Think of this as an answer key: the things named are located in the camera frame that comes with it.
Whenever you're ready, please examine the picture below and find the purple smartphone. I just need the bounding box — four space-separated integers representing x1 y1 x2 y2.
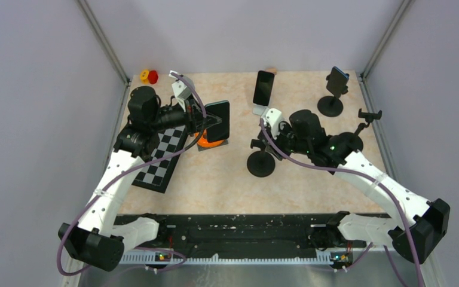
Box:
253 70 275 106

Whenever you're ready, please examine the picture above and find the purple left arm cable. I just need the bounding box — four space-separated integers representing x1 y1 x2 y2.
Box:
56 72 209 277

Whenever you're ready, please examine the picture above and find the small wooden block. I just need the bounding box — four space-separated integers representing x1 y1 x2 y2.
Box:
266 68 277 75

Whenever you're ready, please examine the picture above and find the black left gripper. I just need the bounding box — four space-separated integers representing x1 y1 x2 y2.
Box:
149 93 221 136

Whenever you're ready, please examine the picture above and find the black and silver chessboard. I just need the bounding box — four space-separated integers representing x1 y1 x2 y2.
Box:
132 126 188 194

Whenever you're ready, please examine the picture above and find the black clamp stand back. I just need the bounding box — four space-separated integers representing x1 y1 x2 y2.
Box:
317 94 344 117

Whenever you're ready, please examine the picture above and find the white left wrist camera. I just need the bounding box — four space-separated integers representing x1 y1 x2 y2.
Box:
169 70 194 112

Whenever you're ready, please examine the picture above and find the grey toy brick baseplate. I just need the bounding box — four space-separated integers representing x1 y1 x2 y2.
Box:
197 139 229 152

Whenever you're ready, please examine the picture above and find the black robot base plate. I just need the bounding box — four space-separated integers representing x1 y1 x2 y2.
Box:
112 213 367 260

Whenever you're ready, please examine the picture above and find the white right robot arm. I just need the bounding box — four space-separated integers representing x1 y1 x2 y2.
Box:
252 108 451 264

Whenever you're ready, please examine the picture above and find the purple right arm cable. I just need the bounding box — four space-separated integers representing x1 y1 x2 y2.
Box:
259 118 426 287

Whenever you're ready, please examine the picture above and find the silver metal phone stand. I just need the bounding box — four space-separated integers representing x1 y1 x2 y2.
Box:
252 103 270 116

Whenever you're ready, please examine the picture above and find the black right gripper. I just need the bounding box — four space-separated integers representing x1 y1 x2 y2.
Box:
264 121 311 160

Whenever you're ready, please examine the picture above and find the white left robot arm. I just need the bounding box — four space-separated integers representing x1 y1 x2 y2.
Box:
56 83 220 276

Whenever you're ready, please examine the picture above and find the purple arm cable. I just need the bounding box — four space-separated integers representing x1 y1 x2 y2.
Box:
56 72 209 277
259 118 426 287

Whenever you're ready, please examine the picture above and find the dark green-edged smartphone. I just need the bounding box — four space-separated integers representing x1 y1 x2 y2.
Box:
205 100 230 143

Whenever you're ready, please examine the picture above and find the blue smartphone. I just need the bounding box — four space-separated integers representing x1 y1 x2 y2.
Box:
326 66 350 97

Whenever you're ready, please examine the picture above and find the yellow toy block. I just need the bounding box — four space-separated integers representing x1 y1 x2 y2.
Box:
139 69 150 84

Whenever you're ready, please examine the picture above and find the black clamp stand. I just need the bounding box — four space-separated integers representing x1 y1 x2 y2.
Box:
246 149 276 178
339 108 383 151
317 94 344 117

